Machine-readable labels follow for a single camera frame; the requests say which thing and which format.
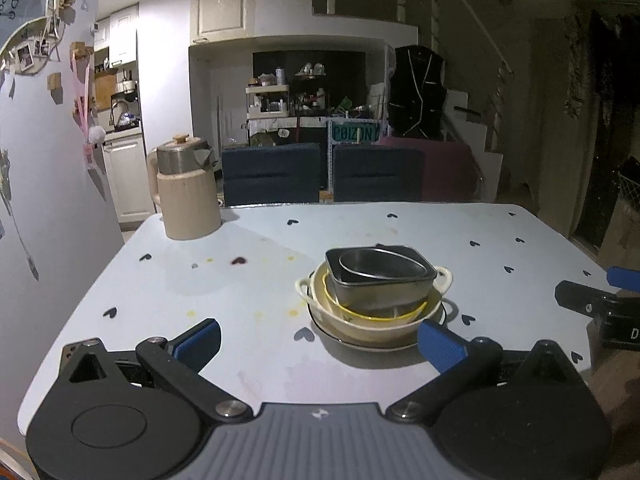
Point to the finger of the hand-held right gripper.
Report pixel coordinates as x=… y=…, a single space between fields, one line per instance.
x=625 y=279
x=585 y=299

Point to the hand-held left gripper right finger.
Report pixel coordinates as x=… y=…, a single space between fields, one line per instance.
x=440 y=346

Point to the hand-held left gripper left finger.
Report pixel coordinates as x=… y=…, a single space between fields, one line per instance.
x=200 y=341

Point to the square stainless steel container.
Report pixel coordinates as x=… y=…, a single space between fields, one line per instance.
x=380 y=295

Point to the white leaf print plate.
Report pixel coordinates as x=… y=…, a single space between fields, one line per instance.
x=360 y=344

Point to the floral bowl with yellow rim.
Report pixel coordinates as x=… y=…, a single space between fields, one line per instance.
x=345 y=310

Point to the round stainless steel bowl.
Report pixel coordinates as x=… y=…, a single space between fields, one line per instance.
x=370 y=262

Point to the beige insulated jug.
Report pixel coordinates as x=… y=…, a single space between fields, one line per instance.
x=190 y=205

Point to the maroon chair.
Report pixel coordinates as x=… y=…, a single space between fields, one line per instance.
x=450 y=170

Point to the white lower kitchen cabinets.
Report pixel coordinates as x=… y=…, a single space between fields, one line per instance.
x=127 y=180

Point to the white kitchen cabinets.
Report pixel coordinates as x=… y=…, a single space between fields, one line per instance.
x=127 y=180
x=122 y=35

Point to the dark blue padded chair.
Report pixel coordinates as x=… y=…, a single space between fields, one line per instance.
x=270 y=175
x=377 y=175

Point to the white staircase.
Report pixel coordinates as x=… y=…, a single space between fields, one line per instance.
x=480 y=135

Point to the dark patterned curtain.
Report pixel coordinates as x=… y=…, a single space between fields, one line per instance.
x=600 y=60

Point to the teal lettered sign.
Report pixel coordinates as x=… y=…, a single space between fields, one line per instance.
x=355 y=133

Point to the cluttered white shelf rack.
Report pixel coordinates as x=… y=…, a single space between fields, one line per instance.
x=270 y=107

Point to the black vest with white trim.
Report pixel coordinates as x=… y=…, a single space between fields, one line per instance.
x=417 y=90

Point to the pink ribbon with white pompom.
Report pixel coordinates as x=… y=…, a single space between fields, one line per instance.
x=85 y=105

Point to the white upper kitchen cabinets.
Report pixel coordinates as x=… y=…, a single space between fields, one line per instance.
x=122 y=35

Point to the white overhead cabinet door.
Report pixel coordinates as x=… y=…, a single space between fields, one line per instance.
x=222 y=10

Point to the wall photo collage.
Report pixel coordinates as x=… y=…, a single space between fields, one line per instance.
x=30 y=35

